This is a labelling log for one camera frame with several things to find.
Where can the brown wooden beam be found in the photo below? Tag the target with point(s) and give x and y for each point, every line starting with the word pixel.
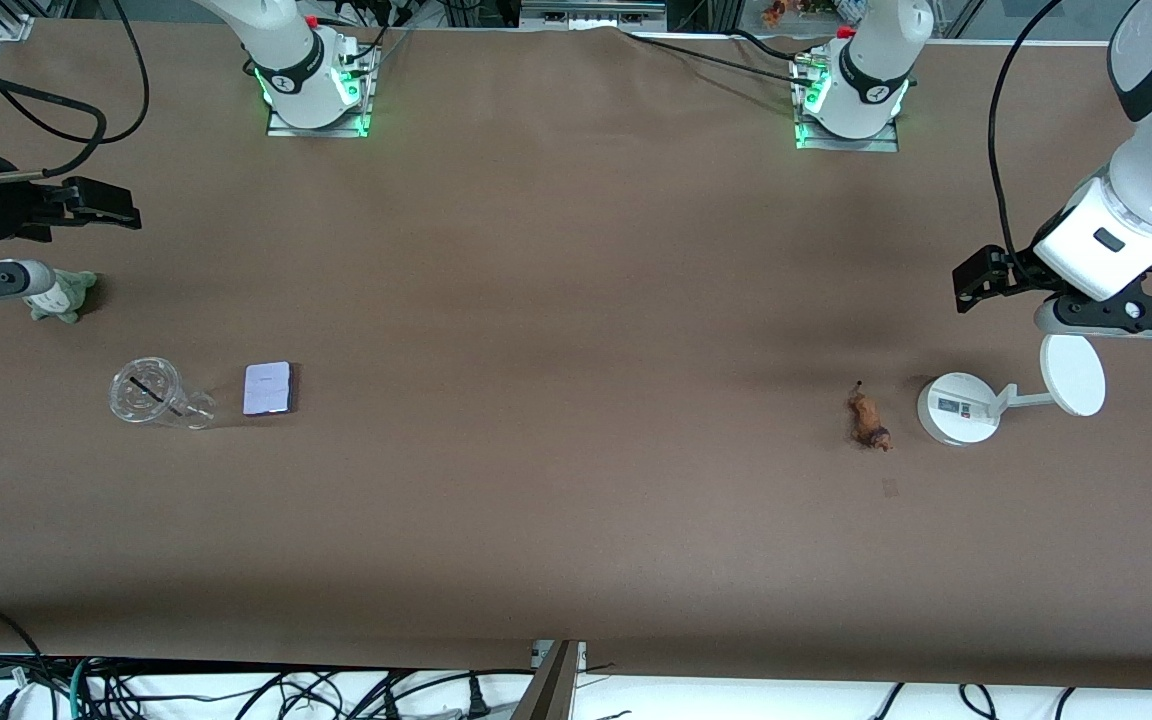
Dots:
pixel 548 690

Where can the brown lion statue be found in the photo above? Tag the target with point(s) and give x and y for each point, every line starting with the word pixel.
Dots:
pixel 868 418

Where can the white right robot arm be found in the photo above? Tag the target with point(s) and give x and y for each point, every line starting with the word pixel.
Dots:
pixel 286 50

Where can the orange toy figure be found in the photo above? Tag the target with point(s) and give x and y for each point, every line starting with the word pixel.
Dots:
pixel 774 12

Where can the grey plush toy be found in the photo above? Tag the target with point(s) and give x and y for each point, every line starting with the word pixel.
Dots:
pixel 71 298

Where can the aluminium frame post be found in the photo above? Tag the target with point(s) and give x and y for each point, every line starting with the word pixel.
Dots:
pixel 12 18

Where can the brown table cover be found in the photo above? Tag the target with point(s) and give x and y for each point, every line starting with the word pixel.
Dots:
pixel 576 300

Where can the white metal bracket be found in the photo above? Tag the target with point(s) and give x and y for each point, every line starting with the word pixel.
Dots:
pixel 539 652

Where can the clear plastic cup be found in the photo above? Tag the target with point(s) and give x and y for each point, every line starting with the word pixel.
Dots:
pixel 148 390

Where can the blue white patterned object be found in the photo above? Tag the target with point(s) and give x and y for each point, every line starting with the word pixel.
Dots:
pixel 851 8

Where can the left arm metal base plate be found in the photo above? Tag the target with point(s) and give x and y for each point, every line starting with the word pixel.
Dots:
pixel 876 144

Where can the white round stand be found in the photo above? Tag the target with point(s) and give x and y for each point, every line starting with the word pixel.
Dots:
pixel 958 408

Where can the grey metal bracket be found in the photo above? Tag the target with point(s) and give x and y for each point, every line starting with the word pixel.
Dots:
pixel 591 12

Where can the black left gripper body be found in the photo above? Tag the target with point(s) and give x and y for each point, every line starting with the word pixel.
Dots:
pixel 1018 271

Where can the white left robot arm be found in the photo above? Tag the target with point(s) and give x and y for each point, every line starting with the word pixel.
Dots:
pixel 876 60

